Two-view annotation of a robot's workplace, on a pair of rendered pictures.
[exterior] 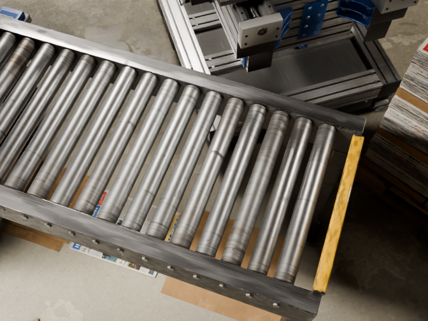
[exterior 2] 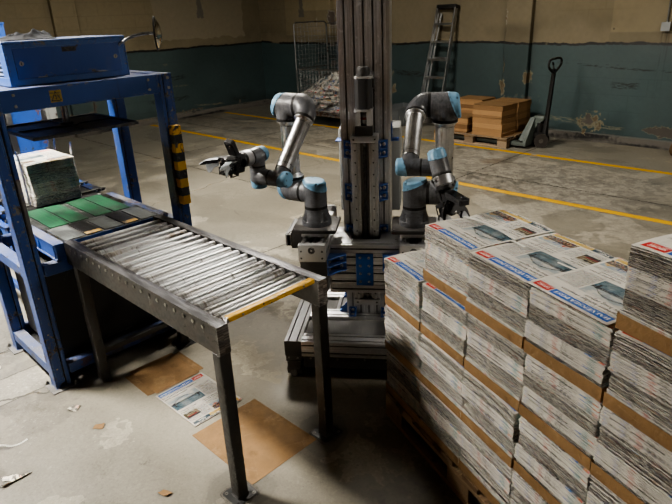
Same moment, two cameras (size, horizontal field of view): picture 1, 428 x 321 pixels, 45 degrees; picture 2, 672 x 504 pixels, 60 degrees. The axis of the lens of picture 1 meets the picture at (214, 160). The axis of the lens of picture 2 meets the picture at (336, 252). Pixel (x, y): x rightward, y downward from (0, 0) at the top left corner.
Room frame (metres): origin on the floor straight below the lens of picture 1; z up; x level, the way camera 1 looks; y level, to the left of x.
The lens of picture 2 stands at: (-1.19, -1.40, 1.81)
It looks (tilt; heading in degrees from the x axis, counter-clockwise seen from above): 22 degrees down; 26
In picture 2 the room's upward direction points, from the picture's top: 2 degrees counter-clockwise
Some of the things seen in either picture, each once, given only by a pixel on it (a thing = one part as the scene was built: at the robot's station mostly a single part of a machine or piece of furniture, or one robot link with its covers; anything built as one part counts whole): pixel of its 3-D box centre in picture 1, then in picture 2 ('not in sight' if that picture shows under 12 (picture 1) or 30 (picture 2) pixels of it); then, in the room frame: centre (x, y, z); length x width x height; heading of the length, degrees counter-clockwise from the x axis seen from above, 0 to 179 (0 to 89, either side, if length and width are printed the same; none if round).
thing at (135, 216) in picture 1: (163, 155); (206, 273); (0.65, 0.13, 0.77); 0.47 x 0.05 x 0.05; 161
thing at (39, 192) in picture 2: not in sight; (43, 176); (1.24, 1.81, 0.93); 0.38 x 0.30 x 0.26; 71
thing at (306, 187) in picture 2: not in sight; (314, 191); (1.30, -0.08, 0.98); 0.13 x 0.12 x 0.14; 82
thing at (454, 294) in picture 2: not in sight; (461, 283); (0.76, -0.97, 0.86); 0.29 x 0.16 x 0.04; 50
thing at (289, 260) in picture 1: (306, 200); (261, 299); (0.52, -0.23, 0.77); 0.47 x 0.05 x 0.05; 161
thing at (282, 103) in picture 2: not in sight; (290, 148); (1.31, 0.04, 1.19); 0.15 x 0.12 x 0.55; 82
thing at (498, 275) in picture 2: not in sight; (539, 286); (0.65, -1.25, 0.95); 0.38 x 0.29 x 0.23; 140
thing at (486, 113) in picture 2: not in sight; (484, 119); (7.48, 0.30, 0.28); 1.20 x 0.83 x 0.57; 71
